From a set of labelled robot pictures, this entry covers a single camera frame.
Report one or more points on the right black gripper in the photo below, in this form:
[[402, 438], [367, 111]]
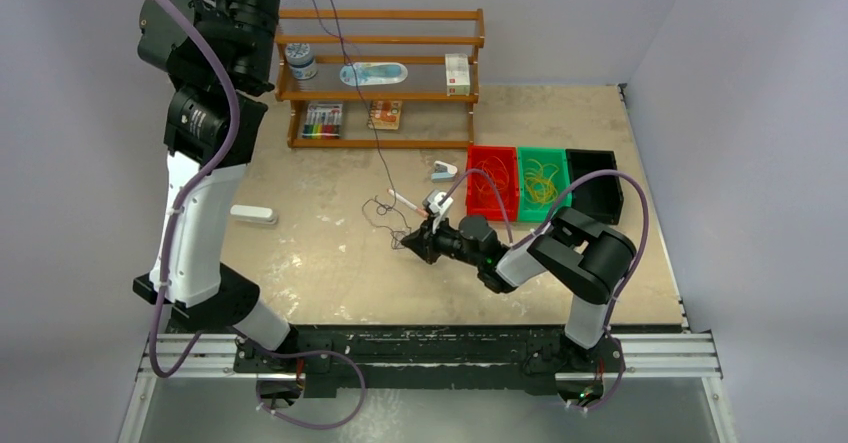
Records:
[[424, 241]]

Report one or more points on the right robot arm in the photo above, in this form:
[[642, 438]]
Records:
[[589, 258]]

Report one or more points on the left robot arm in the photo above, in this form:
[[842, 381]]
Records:
[[217, 55]]

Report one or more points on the red plastic bin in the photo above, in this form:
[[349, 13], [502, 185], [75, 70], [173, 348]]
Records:
[[495, 195]]

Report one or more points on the white pen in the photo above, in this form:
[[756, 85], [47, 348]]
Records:
[[407, 203]]

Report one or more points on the green plastic bin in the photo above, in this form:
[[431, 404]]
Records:
[[543, 175]]

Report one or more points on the orange small notebook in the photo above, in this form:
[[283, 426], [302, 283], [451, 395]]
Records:
[[385, 114]]

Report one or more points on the black plastic bin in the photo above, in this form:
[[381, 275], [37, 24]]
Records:
[[601, 198]]

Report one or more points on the marker pen set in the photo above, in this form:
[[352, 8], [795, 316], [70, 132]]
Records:
[[323, 120]]

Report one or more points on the white red box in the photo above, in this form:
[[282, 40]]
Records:
[[457, 74]]

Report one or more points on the blue oval packaged item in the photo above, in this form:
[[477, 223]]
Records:
[[373, 73]]

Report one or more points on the wooden shelf rack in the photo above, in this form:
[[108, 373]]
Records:
[[288, 88]]

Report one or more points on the white rectangular eraser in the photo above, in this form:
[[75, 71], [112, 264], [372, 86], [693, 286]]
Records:
[[254, 214]]

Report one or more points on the blue white jar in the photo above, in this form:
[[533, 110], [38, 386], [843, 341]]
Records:
[[300, 59]]

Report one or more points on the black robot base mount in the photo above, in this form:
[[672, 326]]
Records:
[[535, 359]]

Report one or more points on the aluminium rail frame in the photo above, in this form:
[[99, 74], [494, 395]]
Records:
[[329, 260]]

